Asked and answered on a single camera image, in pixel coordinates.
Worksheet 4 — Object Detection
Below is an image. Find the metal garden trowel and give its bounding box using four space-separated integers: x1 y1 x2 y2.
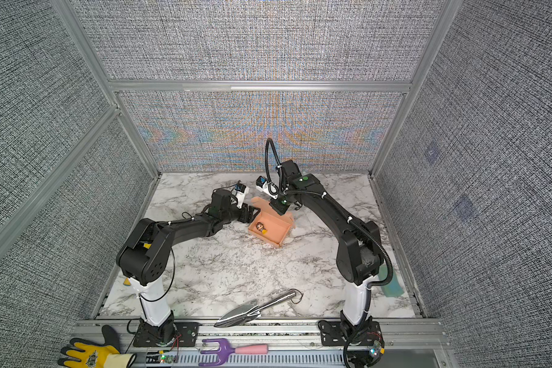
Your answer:
214 288 304 328

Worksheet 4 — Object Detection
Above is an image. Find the small brown yellow figurine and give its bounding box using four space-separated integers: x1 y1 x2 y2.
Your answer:
256 222 268 235

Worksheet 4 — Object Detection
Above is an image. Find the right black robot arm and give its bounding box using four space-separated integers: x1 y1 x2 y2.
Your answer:
256 160 394 345

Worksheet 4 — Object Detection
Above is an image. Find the teal sponge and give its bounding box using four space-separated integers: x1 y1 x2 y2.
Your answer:
383 275 406 298

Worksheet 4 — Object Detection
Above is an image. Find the pink paper box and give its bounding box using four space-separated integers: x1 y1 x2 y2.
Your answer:
248 197 295 248

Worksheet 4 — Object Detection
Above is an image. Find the purple pink hand rake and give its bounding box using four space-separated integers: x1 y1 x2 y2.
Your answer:
199 338 269 367

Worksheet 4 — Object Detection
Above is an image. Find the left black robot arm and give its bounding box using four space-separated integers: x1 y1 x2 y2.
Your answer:
116 182 259 347

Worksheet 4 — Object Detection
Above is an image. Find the yellow black work glove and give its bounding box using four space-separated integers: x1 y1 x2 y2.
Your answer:
58 326 136 368

